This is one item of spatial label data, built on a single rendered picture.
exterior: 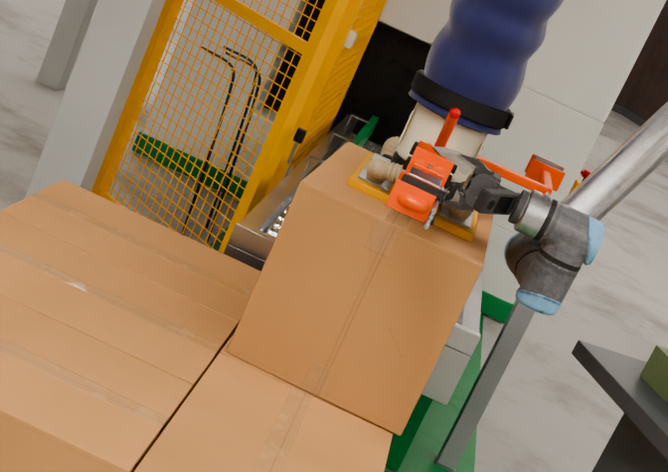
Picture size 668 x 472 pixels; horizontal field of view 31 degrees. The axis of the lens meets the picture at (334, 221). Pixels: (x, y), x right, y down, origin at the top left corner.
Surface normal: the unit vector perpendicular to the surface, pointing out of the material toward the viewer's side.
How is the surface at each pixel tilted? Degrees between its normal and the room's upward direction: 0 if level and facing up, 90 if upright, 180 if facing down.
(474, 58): 76
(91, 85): 90
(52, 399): 0
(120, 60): 90
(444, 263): 90
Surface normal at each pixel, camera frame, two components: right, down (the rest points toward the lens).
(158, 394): 0.40, -0.88
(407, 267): -0.17, 0.20
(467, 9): -0.52, -0.40
